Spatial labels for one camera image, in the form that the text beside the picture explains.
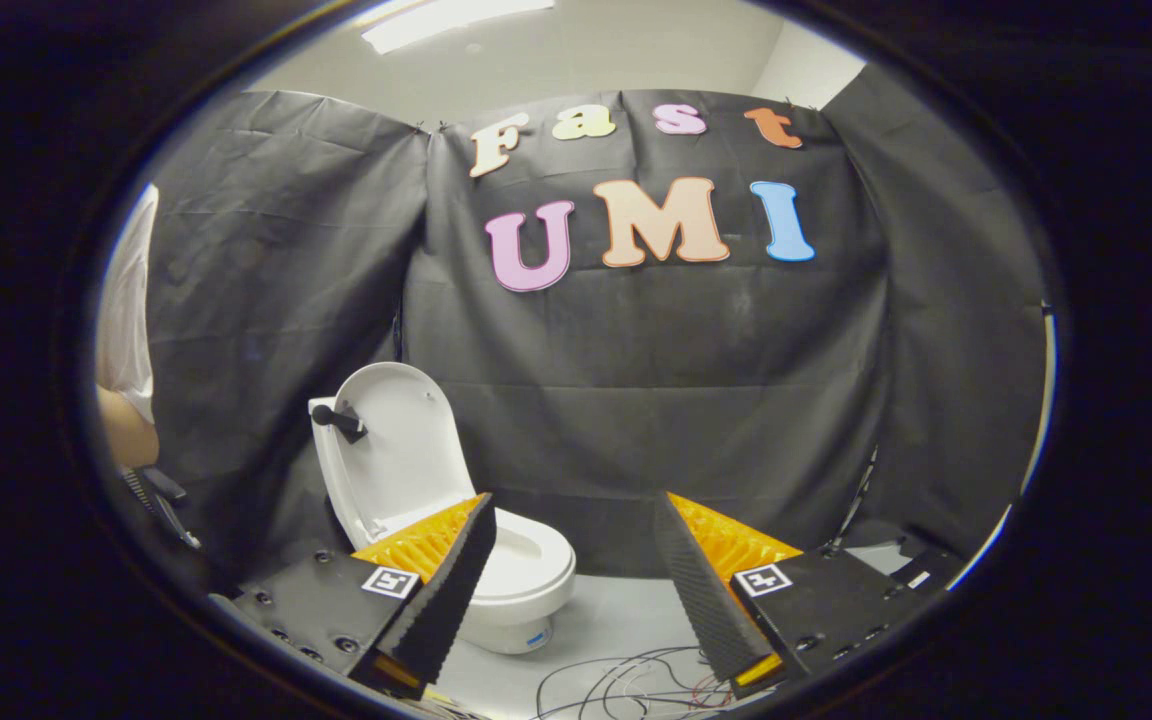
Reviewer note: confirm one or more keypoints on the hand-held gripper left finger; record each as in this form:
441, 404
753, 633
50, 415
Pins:
446, 590

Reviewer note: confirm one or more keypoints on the black backdrop cloth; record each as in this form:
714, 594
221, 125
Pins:
636, 380

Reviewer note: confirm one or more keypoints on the white toilet bowl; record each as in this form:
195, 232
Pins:
526, 580

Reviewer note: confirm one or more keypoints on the black stand leg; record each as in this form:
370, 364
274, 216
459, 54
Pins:
854, 500

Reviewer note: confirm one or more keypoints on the black box with white label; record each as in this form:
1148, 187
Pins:
926, 572

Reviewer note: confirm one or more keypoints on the white toilet lid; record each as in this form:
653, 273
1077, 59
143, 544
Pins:
401, 450

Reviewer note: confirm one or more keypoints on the black hand tool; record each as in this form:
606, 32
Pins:
161, 500

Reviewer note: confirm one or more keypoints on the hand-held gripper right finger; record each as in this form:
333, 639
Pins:
701, 600

